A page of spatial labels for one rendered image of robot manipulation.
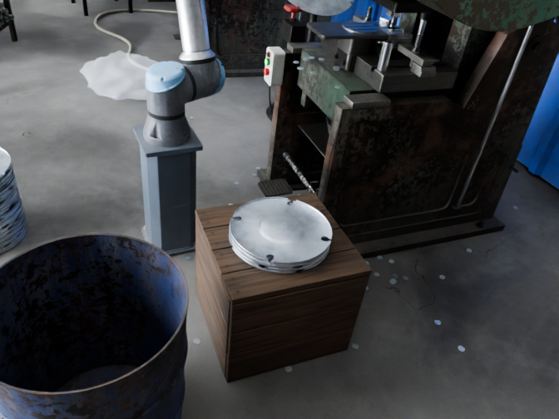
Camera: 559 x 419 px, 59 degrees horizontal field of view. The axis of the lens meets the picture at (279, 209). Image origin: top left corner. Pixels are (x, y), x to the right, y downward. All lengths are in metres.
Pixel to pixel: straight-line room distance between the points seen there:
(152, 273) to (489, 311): 1.22
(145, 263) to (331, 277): 0.48
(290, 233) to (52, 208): 1.10
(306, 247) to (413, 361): 0.55
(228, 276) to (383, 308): 0.69
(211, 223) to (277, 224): 0.20
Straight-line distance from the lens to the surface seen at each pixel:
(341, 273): 1.34
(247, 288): 1.26
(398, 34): 1.81
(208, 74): 1.62
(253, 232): 1.36
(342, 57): 1.80
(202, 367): 1.54
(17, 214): 1.97
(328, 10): 1.69
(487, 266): 2.13
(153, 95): 1.55
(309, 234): 1.38
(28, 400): 1.00
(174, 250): 1.85
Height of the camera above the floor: 1.26
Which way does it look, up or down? 37 degrees down
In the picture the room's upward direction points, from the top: 8 degrees clockwise
